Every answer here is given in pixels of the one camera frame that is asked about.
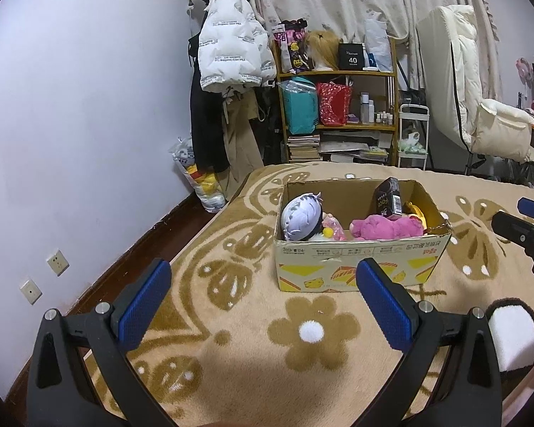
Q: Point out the black printed box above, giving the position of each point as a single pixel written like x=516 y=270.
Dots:
x=351 y=57

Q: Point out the white plastic bag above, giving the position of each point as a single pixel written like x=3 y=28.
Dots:
x=378 y=44

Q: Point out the yellow plush bag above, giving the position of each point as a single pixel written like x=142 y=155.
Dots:
x=416 y=211

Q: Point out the black hanging bag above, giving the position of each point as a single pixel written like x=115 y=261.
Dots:
x=271 y=124

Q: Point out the pink and black bag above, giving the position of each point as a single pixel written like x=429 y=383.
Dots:
x=293 y=46

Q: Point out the white wall socket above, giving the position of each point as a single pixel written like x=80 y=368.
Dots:
x=30 y=292
x=58 y=262

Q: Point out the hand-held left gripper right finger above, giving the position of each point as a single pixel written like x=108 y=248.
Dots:
x=382 y=303

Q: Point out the yellow wooden shelf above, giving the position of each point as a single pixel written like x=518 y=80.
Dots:
x=394 y=98

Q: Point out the pink bear plush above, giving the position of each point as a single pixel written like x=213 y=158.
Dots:
x=382 y=227

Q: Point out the black carton pack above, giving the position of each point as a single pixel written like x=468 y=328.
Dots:
x=389 y=198

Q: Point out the pile of papers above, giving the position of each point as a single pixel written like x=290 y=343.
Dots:
x=354 y=149

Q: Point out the teal bag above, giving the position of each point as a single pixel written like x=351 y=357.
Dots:
x=299 y=106

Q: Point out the white metal cart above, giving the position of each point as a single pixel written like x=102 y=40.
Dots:
x=414 y=111

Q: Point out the lavender haired doll plush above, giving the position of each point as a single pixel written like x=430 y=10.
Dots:
x=300 y=215

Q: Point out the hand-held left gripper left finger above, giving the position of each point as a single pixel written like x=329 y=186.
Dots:
x=144 y=304

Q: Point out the red patterned bag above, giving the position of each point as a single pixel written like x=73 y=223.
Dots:
x=333 y=104

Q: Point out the black hanging clothes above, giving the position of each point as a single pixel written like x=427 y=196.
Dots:
x=207 y=120

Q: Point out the printed cardboard box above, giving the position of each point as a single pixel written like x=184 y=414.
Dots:
x=320 y=259

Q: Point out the stack of books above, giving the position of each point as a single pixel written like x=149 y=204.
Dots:
x=303 y=149

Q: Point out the tall white bottle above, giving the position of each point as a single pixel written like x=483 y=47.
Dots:
x=364 y=107

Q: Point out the plastic bag of toys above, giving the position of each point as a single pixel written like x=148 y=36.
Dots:
x=198 y=178

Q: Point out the beige flower patterned blanket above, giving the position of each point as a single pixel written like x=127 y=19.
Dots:
x=249 y=364

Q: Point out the white fluffy plush yellow ball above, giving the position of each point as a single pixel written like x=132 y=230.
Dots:
x=325 y=233

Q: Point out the pale pink plush toy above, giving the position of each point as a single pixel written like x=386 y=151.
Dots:
x=337 y=229

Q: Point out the row of small bottles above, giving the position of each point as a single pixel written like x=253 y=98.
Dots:
x=385 y=118

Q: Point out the short white bottle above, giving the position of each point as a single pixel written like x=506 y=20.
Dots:
x=372 y=112

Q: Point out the beige hanging coat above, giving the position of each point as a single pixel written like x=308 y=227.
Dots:
x=244 y=142

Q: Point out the green white plush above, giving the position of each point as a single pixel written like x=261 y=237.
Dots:
x=413 y=143

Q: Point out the white padded chair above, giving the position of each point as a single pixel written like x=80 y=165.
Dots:
x=454 y=75

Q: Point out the blonde wig head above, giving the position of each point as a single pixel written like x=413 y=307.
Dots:
x=322 y=49

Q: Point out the white puffer jacket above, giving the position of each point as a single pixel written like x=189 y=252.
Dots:
x=231 y=44

